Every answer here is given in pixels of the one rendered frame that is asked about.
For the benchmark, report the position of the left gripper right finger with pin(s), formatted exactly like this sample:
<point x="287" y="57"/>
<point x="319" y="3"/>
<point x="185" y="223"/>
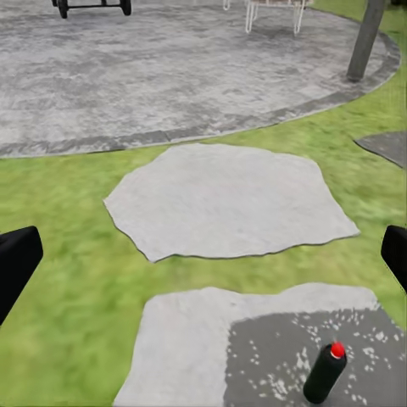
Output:
<point x="394" y="252"/>

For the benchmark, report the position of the pesticide atomizer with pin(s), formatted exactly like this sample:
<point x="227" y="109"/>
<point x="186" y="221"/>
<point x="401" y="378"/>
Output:
<point x="329" y="365"/>

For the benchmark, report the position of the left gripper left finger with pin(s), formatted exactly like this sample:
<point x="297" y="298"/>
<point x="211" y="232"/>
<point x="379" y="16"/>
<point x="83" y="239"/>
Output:
<point x="20" y="252"/>

